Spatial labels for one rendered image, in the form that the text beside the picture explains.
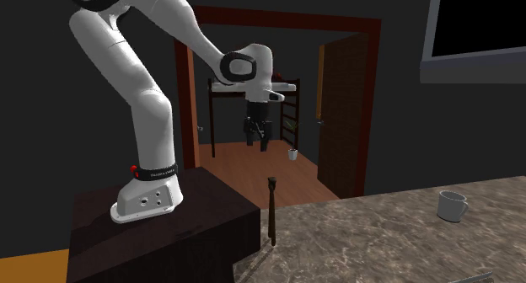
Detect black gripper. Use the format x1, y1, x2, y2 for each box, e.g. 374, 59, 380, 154
243, 100, 273, 153

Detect plant in white pot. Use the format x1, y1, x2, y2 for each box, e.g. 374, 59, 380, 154
285, 119, 301, 162

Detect dark wooden loft bed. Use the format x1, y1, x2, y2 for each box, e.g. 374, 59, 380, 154
207, 70, 302, 158

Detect dark brown upright brush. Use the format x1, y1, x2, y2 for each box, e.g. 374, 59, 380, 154
266, 176, 277, 248

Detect brown open door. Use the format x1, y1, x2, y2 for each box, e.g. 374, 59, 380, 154
315, 32, 372, 200

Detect dark robot stand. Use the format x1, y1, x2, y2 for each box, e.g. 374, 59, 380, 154
65, 166, 262, 283

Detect white mug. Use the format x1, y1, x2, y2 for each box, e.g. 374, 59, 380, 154
436, 190, 470, 224

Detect grey framed dark window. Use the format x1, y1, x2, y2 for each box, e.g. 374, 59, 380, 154
419, 0, 526, 85

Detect grey flat object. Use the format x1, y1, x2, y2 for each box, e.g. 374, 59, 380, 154
451, 270, 495, 283

